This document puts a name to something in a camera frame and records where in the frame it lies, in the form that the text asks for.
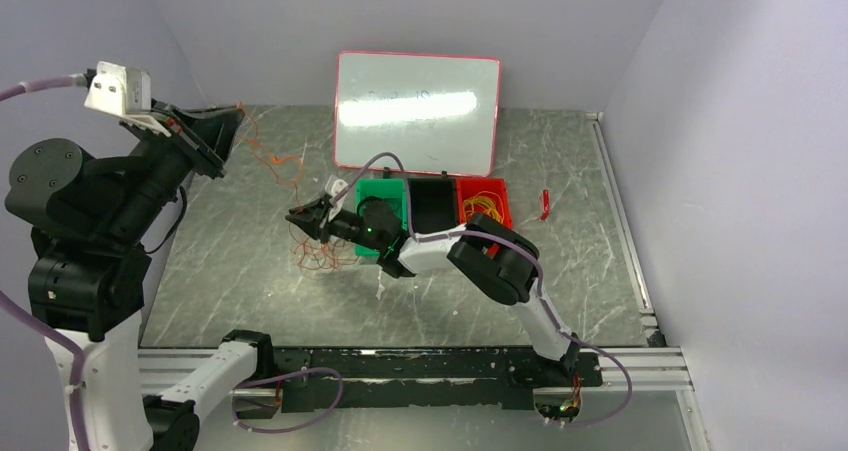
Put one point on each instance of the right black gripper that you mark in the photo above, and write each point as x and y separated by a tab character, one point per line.
312	218

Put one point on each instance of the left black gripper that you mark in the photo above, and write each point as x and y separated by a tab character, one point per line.
205	134

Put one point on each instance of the green plastic bin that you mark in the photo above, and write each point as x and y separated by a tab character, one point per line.
393	191

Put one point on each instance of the black plastic bin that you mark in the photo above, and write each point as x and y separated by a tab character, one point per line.
433	203

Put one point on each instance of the red plastic bin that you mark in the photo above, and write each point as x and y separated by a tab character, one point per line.
488	196

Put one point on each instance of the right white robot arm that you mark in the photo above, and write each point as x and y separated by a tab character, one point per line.
501	263

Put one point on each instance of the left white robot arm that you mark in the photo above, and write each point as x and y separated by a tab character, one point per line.
88	217

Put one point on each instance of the pink framed whiteboard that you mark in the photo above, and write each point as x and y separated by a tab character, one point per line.
425	113

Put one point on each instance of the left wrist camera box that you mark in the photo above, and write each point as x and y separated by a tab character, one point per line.
119	90

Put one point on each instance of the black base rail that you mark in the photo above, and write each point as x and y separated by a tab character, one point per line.
315	392

